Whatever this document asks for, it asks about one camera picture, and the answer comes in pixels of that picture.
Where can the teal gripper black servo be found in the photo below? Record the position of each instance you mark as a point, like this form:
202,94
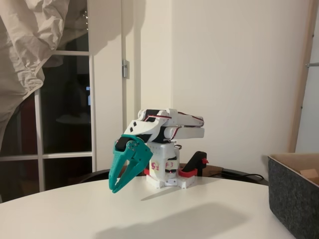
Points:
129,155

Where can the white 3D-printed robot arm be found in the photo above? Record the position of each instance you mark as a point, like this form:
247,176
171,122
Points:
184,119

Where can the dark grey felt bin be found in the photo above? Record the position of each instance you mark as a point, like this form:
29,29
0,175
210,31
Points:
291,199

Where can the black and red clamp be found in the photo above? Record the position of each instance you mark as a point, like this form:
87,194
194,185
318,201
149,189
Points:
197,159
147,172

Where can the dark wooden chair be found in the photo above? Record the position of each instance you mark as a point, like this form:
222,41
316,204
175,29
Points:
214,169
97,174

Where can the white glazed door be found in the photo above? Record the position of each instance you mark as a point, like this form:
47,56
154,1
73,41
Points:
66,155

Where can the metal door hinge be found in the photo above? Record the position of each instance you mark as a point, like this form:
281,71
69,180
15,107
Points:
125,69

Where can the beige crumpled curtain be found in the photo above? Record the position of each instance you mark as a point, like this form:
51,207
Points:
25,37

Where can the metal rod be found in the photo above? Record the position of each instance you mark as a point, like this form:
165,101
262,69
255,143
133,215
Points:
314,64

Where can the wooden frame translucent panel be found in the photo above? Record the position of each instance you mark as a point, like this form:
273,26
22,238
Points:
302,74

